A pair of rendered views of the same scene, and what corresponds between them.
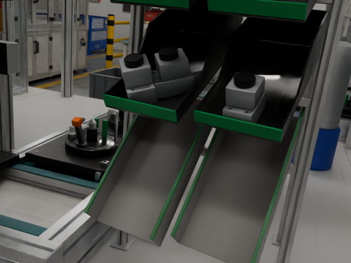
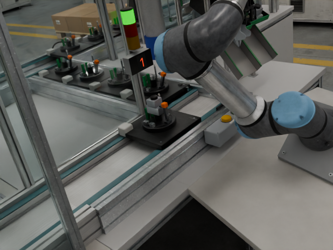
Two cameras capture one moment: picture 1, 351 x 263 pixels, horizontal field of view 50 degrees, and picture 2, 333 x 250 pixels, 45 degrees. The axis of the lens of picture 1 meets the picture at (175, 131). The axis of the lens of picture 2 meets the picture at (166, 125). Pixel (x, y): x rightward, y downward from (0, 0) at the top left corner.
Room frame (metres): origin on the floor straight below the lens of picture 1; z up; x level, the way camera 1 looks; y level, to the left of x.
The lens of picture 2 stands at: (0.02, 1.74, 1.73)
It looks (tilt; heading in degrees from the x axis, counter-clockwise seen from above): 28 degrees down; 301
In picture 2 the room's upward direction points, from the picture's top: 10 degrees counter-clockwise
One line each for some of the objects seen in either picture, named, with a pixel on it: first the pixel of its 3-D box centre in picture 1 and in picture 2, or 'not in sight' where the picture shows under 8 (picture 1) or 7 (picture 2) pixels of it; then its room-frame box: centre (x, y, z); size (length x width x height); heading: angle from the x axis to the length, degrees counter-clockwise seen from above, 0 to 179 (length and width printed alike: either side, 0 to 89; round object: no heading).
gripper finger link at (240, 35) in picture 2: not in sight; (239, 36); (0.48, 0.32, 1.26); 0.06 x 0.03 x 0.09; 164
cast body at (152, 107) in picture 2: not in sight; (153, 103); (0.79, 0.52, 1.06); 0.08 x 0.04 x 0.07; 165
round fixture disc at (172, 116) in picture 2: not in sight; (158, 121); (0.77, 0.53, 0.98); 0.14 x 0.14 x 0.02
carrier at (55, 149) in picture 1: (92, 132); (153, 81); (0.95, 0.22, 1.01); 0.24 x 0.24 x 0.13; 74
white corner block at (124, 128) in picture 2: not in sight; (125, 129); (0.90, 0.59, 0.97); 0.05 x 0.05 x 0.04; 74
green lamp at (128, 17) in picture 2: not in sight; (128, 16); (0.87, 0.44, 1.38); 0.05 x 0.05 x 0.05
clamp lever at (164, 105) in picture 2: not in sight; (164, 111); (0.73, 0.54, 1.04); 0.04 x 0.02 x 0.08; 164
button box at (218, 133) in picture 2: not in sight; (227, 126); (0.52, 0.43, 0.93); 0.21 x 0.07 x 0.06; 74
